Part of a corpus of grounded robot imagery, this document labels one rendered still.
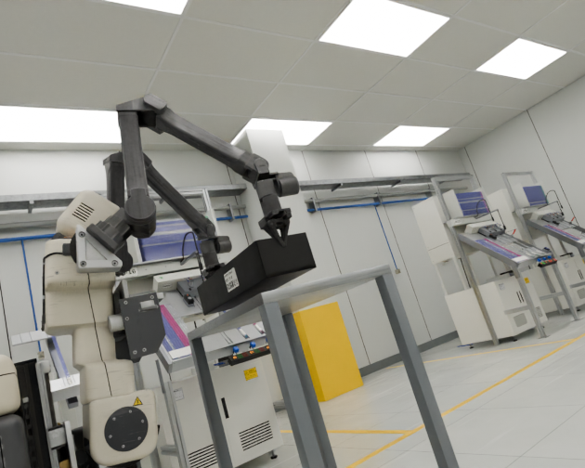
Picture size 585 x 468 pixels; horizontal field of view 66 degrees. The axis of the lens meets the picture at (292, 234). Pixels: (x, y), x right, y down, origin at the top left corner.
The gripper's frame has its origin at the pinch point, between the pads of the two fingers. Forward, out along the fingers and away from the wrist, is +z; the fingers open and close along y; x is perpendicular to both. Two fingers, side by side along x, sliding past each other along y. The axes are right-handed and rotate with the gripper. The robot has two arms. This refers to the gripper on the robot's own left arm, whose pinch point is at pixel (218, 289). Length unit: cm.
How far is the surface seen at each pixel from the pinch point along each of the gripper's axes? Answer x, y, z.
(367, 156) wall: -404, 304, -192
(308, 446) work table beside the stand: 13, -63, 51
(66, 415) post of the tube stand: 56, 79, 30
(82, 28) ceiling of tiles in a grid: 5, 103, -207
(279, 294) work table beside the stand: 9, -63, 14
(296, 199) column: -211, 237, -115
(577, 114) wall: -656, 129, -155
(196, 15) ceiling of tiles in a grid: -68, 79, -206
